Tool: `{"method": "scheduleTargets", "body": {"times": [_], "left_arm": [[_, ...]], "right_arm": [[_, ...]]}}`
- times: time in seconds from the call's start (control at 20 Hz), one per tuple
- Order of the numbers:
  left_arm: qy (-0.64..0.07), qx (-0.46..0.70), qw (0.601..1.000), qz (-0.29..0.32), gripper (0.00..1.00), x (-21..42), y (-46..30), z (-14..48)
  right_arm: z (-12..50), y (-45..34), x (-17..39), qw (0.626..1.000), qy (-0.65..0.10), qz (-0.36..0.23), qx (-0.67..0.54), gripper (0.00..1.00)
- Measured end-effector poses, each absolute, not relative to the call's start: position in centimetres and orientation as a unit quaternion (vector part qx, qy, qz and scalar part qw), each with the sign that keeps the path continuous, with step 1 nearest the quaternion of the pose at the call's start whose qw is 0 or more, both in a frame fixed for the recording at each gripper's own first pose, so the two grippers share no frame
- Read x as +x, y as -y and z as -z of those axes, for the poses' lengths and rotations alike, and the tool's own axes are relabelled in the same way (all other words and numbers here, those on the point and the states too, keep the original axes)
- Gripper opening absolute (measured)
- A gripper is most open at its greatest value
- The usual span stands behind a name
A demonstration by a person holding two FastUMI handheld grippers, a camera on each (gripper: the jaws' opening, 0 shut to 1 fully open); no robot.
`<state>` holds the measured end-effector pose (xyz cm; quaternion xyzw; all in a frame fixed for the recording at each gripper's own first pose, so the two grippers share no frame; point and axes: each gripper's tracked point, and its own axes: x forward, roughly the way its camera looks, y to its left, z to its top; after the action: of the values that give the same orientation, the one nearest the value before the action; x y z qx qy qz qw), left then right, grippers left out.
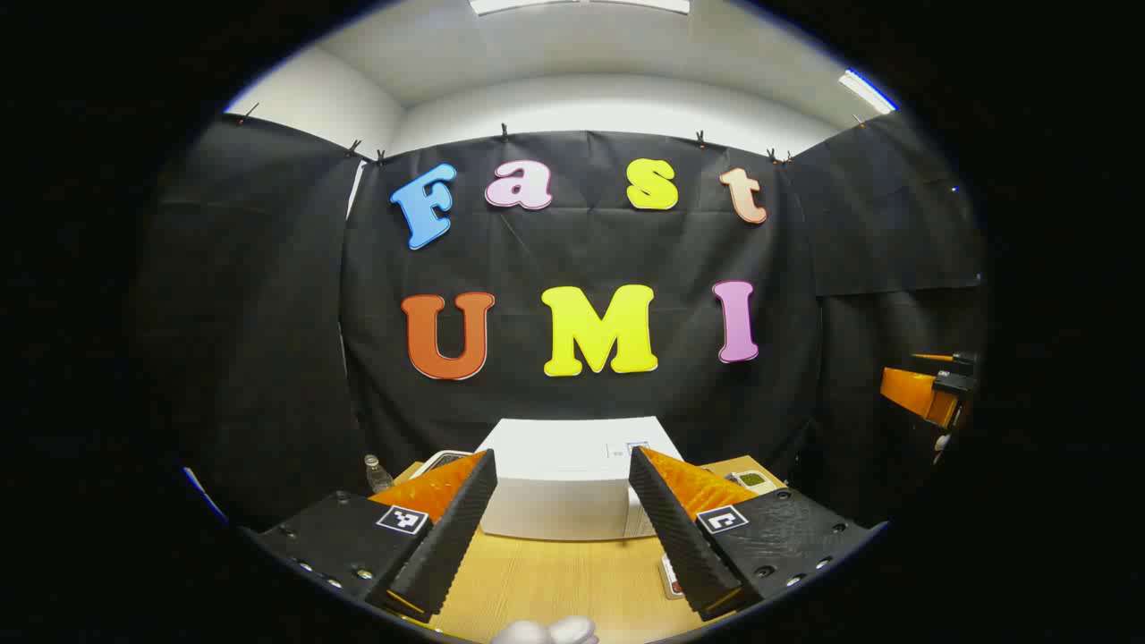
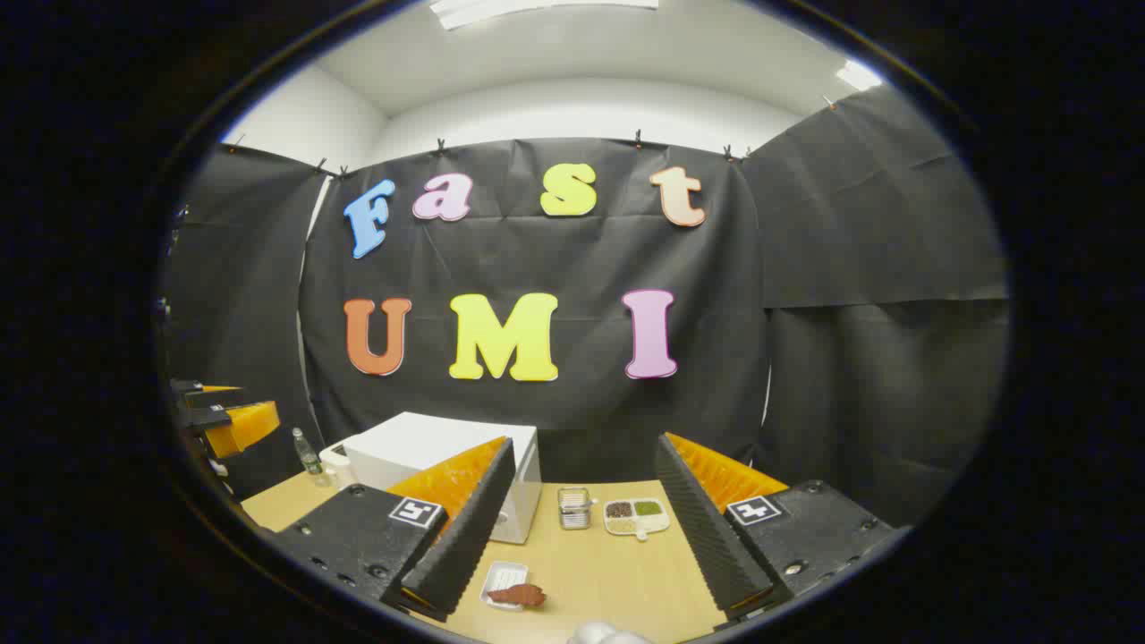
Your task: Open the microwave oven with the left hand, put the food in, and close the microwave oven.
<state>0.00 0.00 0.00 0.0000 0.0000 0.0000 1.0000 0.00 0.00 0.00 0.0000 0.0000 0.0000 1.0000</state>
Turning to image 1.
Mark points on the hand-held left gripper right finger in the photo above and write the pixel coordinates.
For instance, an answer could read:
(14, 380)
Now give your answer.
(675, 537)

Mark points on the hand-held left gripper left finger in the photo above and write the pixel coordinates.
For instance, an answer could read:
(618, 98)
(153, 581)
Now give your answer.
(452, 537)

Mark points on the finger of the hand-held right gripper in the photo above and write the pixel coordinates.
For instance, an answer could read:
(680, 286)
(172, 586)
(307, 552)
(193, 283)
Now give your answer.
(908, 389)

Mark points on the brown meat piece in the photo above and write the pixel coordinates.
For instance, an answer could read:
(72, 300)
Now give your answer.
(675, 588)

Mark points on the white microwave oven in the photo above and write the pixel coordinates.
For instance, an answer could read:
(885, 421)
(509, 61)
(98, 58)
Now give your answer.
(564, 483)

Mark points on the compartment food tray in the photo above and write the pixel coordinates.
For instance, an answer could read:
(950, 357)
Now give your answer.
(751, 481)

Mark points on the white toaster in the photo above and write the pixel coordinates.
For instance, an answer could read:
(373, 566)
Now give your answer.
(429, 461)

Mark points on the clear plastic water bottle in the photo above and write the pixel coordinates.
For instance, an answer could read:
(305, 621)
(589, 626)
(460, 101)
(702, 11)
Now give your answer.
(377, 474)

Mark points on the ceiling light panel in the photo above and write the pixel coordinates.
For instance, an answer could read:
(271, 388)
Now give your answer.
(868, 91)

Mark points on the black backdrop cloth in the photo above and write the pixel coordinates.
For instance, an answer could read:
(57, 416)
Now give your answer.
(581, 250)

